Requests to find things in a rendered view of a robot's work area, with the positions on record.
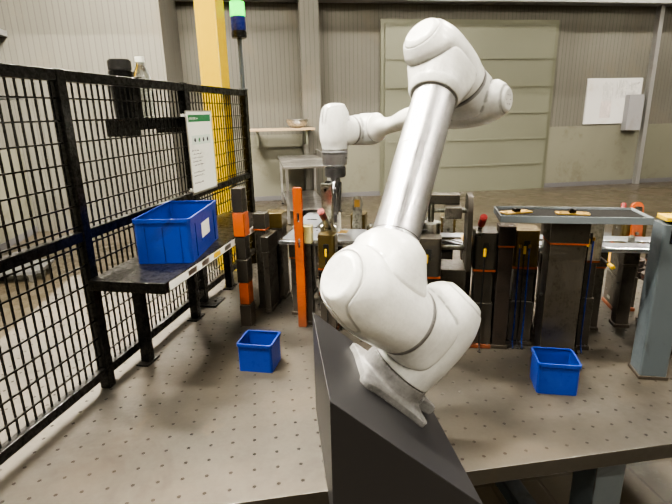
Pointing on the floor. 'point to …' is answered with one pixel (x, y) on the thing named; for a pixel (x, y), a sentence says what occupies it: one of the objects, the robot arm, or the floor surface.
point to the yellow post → (212, 43)
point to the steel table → (302, 191)
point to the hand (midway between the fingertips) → (336, 221)
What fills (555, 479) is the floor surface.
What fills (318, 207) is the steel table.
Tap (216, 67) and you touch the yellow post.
